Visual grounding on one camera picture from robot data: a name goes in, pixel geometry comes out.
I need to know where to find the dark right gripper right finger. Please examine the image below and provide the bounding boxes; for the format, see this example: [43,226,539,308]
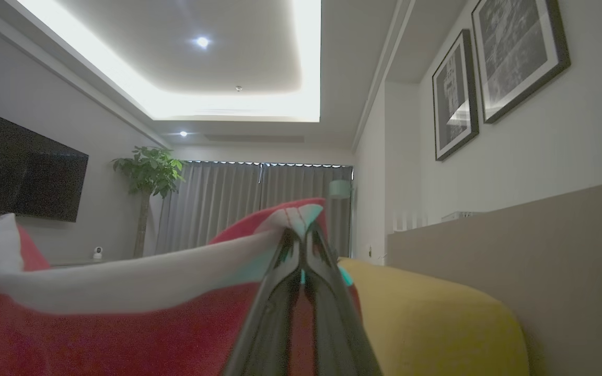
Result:
[303,224,383,376]

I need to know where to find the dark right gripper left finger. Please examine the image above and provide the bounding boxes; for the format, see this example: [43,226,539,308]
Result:
[223,229,303,376]

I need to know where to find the red white jersey shirt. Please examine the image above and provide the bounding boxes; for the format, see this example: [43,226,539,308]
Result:
[0,197,363,376]

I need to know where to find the yellow sofa backrest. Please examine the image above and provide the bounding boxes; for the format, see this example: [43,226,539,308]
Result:
[338,257,530,376]

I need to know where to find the grey curtain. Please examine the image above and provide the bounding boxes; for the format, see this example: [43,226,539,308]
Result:
[155,161,263,256]
[259,163,354,257]

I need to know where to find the teal floor lamp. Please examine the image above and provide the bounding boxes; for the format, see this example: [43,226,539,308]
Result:
[328,180,353,257]

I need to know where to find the green potted tree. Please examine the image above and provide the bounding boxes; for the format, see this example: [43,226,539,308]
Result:
[111,146,187,258]

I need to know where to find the small black framed picture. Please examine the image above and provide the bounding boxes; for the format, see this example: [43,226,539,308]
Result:
[432,29,480,162]

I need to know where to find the large black framed picture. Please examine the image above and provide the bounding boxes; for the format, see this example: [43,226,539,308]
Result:
[471,0,572,124]

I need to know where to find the black wall television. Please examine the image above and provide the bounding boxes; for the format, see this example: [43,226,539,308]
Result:
[0,102,90,223]

